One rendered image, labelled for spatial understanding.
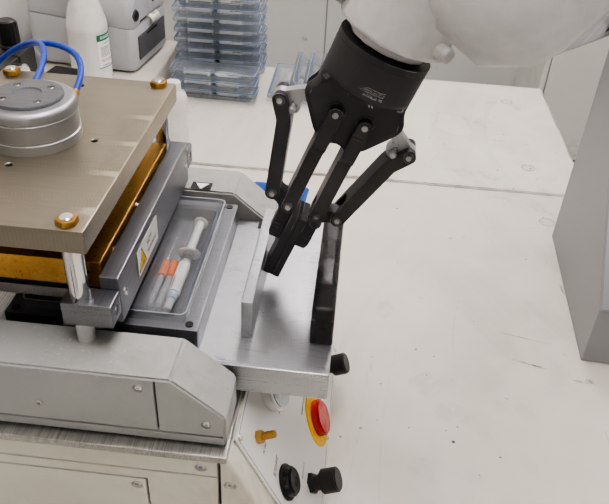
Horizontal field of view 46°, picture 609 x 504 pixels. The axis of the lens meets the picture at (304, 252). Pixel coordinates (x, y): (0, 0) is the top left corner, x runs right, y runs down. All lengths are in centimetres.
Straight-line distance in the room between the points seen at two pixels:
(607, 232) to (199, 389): 59
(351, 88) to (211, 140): 90
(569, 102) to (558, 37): 251
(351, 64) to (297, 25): 263
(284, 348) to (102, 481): 19
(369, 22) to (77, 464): 42
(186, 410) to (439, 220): 74
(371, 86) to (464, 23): 15
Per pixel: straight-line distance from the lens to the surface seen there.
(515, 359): 99
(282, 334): 64
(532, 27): 39
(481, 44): 40
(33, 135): 62
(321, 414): 80
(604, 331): 99
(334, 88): 57
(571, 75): 286
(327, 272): 64
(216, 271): 67
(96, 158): 62
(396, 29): 52
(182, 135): 133
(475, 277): 111
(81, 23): 152
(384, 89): 54
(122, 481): 66
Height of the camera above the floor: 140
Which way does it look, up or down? 36 degrees down
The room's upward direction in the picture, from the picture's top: 3 degrees clockwise
